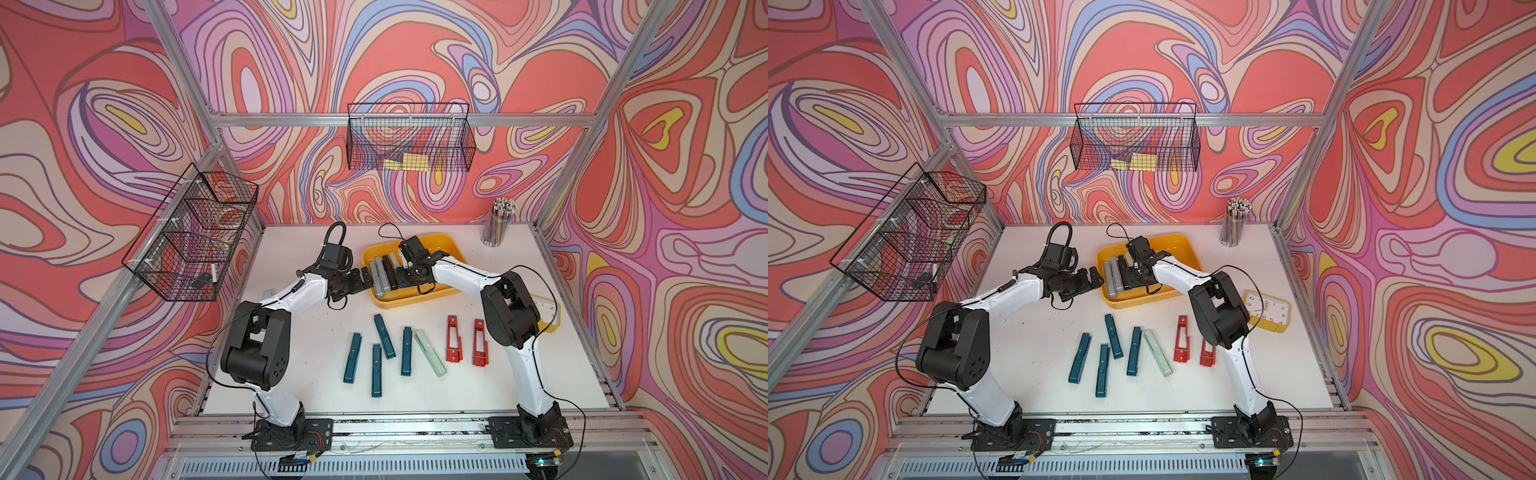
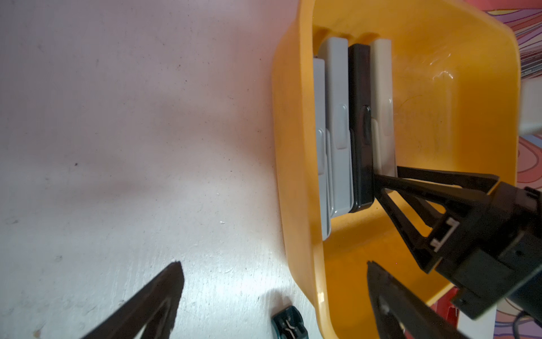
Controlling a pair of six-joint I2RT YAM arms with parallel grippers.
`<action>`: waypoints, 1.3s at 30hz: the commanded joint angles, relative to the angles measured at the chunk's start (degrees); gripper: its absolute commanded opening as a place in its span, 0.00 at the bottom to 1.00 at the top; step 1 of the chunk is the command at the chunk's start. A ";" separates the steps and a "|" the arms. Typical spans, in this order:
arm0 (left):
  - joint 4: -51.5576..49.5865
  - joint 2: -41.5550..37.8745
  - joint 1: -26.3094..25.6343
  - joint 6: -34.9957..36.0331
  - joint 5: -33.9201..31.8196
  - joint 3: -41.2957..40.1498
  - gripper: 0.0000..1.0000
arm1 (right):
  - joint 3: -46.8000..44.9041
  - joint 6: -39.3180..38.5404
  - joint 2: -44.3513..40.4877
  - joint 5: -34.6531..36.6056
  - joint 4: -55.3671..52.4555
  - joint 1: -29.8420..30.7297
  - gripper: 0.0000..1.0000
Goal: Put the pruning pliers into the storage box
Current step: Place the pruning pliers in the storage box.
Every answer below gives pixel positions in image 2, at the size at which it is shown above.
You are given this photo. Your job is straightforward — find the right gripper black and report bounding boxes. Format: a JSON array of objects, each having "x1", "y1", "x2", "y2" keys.
[{"x1": 374, "y1": 166, "x2": 541, "y2": 319}]

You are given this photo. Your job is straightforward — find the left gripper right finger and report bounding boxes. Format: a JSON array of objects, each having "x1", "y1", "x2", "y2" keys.
[{"x1": 367, "y1": 261, "x2": 466, "y2": 338}]

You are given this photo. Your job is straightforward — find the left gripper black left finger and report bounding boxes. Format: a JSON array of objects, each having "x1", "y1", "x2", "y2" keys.
[{"x1": 84, "y1": 261, "x2": 184, "y2": 338}]

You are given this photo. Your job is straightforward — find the black pruning pliers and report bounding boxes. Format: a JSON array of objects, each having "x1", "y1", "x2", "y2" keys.
[{"x1": 348, "y1": 44, "x2": 374, "y2": 213}]

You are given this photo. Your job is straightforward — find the yellow plastic storage tray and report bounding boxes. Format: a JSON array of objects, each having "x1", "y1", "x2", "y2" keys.
[{"x1": 272, "y1": 1, "x2": 521, "y2": 338}]

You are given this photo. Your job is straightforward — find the beige pruning pliers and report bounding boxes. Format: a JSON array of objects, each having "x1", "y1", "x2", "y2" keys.
[{"x1": 370, "y1": 39, "x2": 397, "y2": 177}]

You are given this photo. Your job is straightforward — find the grey pruning pliers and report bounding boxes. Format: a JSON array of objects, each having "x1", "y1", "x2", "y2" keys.
[
  {"x1": 318, "y1": 38, "x2": 354, "y2": 218},
  {"x1": 313, "y1": 58, "x2": 331, "y2": 241}
]

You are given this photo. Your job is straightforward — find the teal pliers right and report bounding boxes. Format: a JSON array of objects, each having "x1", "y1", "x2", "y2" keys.
[{"x1": 271, "y1": 306, "x2": 308, "y2": 339}]

